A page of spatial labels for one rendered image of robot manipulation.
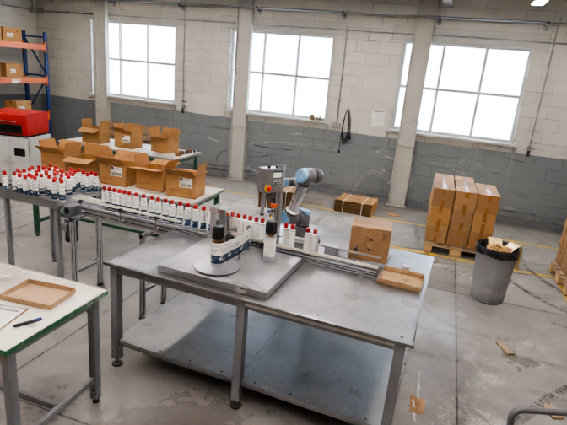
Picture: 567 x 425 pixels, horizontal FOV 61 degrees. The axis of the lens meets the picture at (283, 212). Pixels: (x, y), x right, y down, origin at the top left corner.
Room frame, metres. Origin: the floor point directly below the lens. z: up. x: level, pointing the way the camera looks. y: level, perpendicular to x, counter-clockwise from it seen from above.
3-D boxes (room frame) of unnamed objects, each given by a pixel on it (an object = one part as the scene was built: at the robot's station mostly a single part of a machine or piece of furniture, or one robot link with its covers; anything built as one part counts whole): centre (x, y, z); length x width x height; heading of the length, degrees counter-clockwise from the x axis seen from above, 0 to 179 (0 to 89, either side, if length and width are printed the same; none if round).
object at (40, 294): (2.53, 1.40, 0.82); 0.34 x 0.24 x 0.03; 78
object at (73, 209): (4.07, 1.92, 0.71); 0.15 x 0.12 x 0.34; 160
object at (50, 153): (5.66, 2.76, 0.97); 0.45 x 0.40 x 0.37; 164
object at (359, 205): (7.88, -1.22, 0.11); 0.65 x 0.54 x 0.22; 70
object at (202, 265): (3.01, 0.42, 0.89); 0.31 x 0.31 x 0.01
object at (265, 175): (3.63, 0.12, 1.38); 0.17 x 0.10 x 0.19; 125
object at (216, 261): (3.01, 0.42, 1.04); 0.09 x 0.09 x 0.29
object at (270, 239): (3.22, 0.08, 1.03); 0.09 x 0.09 x 0.30
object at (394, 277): (3.17, -0.88, 0.85); 0.30 x 0.26 x 0.04; 70
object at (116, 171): (5.37, 1.93, 0.97); 0.45 x 0.38 x 0.37; 165
